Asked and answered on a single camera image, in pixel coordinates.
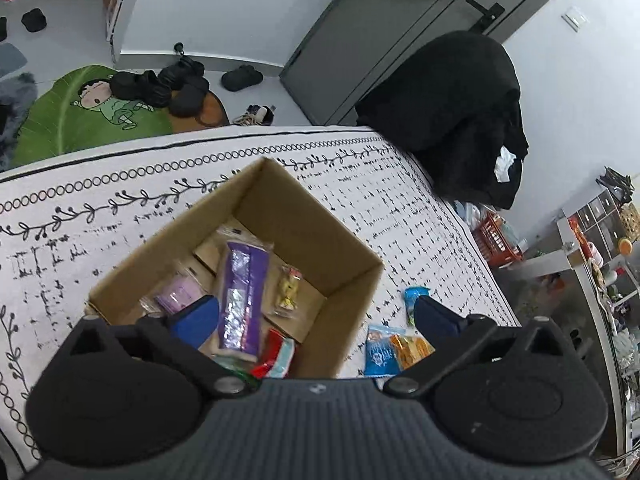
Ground green leaf cartoon rug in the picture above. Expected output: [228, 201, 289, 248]
[8, 65, 229, 169]

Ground brown cardboard box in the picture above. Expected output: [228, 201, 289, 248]
[88, 158, 383, 378]

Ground white patterned bed cloth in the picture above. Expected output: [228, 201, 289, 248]
[1, 127, 516, 479]

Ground blue green candy packet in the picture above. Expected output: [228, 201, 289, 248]
[402, 286, 430, 326]

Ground grey door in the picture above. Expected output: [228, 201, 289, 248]
[280, 0, 549, 126]

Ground red plastic basket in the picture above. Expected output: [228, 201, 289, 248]
[472, 212, 523, 269]

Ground pile of black shoes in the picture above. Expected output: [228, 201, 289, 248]
[110, 56, 209, 118]

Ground grey drawer organizer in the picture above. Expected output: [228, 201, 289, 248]
[570, 190, 627, 264]

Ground long purple wafer pack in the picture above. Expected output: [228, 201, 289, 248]
[217, 238, 270, 362]

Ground black clothes on chair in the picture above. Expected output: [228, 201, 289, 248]
[355, 32, 528, 209]

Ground orange cracker packet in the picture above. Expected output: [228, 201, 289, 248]
[390, 335, 435, 372]

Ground white desk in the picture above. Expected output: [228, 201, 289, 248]
[495, 218, 632, 458]

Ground blue snack packet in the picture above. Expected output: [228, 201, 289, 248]
[363, 324, 406, 378]

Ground black slipper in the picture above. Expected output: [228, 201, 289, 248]
[220, 64, 264, 92]

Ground red candy bar wrapper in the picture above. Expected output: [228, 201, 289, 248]
[250, 328, 284, 379]

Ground purple snack packet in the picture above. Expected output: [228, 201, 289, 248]
[140, 271, 206, 315]

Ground yellow candy packet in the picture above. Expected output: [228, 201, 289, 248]
[273, 266, 303, 318]

